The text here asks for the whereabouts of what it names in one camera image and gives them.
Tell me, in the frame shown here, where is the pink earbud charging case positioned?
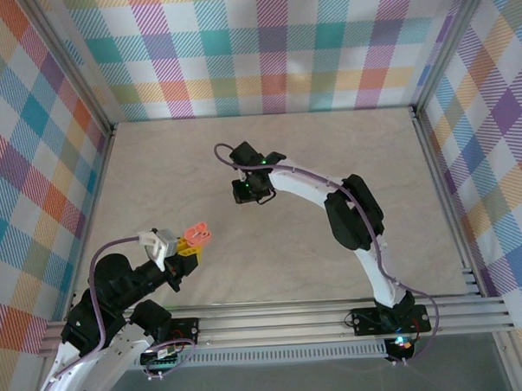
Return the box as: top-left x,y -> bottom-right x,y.
183,223 -> 213,248

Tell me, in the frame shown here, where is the green terminal circuit board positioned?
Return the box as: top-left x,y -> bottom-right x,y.
139,345 -> 185,373

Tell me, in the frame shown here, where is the grey metal base panel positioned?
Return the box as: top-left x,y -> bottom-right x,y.
112,350 -> 520,391

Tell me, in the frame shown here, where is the circuit board with lit LED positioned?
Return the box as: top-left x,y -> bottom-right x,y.
388,333 -> 419,362

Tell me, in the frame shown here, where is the aluminium table side rail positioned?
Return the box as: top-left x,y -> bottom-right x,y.
54,123 -> 127,322
408,102 -> 487,300

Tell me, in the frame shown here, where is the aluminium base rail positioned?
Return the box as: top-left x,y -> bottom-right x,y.
35,291 -> 515,356

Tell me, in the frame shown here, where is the grey slotted cable duct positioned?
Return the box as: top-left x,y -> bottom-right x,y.
119,343 -> 390,372

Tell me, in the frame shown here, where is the aluminium frame post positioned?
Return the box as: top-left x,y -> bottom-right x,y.
26,0 -> 119,139
406,0 -> 501,116

